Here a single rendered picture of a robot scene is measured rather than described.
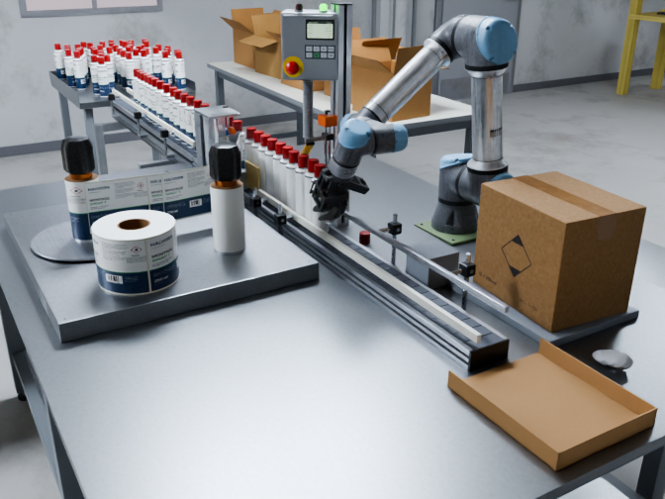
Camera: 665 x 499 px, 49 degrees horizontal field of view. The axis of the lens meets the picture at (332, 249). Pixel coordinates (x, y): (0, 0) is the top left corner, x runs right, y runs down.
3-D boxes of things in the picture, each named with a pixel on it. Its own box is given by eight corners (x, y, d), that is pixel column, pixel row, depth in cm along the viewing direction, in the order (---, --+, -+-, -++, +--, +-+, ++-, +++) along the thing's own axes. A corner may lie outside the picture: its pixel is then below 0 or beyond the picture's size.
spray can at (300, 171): (292, 220, 223) (290, 154, 215) (304, 216, 227) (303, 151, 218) (304, 225, 220) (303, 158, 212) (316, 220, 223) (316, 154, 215)
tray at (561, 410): (446, 386, 152) (448, 369, 150) (539, 352, 164) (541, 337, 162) (555, 471, 128) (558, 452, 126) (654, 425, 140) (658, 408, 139)
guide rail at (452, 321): (257, 195, 239) (257, 189, 239) (260, 194, 240) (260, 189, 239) (476, 344, 155) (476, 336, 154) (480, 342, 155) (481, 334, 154)
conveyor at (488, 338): (195, 165, 287) (194, 155, 285) (215, 162, 291) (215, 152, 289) (474, 365, 157) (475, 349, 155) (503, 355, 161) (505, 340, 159)
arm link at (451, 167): (460, 188, 236) (462, 147, 231) (488, 199, 225) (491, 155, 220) (429, 193, 230) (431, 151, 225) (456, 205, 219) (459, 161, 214)
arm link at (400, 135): (387, 117, 199) (352, 121, 194) (412, 125, 190) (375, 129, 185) (386, 146, 202) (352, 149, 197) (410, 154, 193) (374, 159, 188)
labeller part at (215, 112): (193, 111, 244) (193, 107, 243) (225, 107, 249) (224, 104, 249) (209, 119, 233) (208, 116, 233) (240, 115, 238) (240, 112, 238)
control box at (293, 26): (286, 74, 224) (284, 9, 216) (341, 75, 223) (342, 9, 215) (281, 80, 215) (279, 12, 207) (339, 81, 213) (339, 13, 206)
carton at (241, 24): (219, 62, 541) (216, 9, 526) (273, 57, 563) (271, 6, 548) (242, 70, 510) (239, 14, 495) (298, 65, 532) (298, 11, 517)
